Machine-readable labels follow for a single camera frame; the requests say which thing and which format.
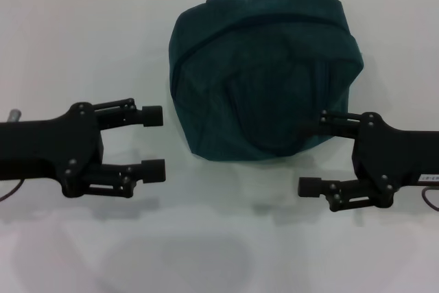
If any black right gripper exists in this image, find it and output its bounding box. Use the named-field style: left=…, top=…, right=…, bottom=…
left=297, top=108, right=439, bottom=214

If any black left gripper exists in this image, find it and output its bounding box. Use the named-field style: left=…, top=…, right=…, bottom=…
left=0, top=97, right=167, bottom=200

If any dark green lunch bag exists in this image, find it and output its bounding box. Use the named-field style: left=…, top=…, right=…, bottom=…
left=168, top=0, right=365, bottom=164

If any right gripper cable with plug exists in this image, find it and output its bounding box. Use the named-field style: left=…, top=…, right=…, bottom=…
left=423, top=185, right=439, bottom=212

